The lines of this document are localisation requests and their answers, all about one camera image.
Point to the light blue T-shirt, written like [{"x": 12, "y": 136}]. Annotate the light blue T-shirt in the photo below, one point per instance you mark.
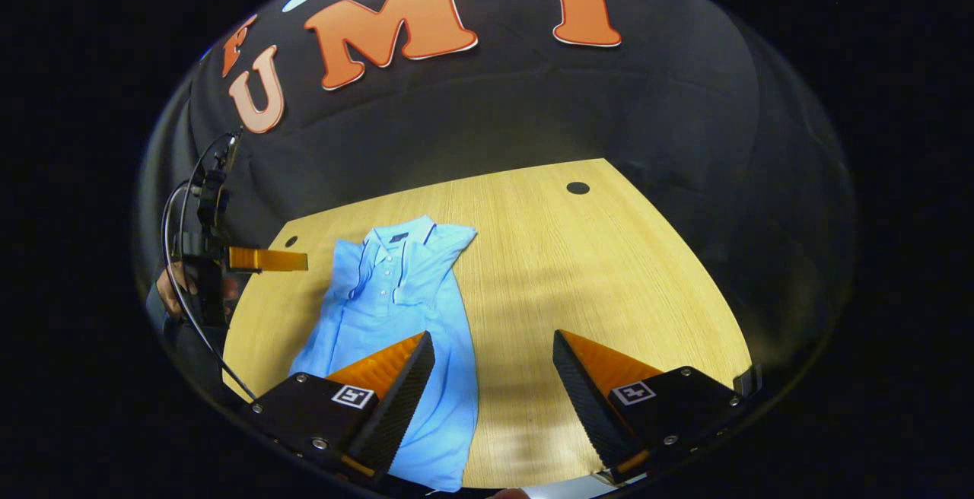
[{"x": 396, "y": 316}]

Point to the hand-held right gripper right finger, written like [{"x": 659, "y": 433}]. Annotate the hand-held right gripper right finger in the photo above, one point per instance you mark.
[{"x": 586, "y": 408}]

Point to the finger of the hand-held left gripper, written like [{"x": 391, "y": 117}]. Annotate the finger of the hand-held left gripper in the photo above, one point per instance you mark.
[{"x": 266, "y": 259}]

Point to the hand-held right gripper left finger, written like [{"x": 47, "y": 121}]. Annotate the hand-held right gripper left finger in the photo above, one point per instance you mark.
[{"x": 399, "y": 408}]

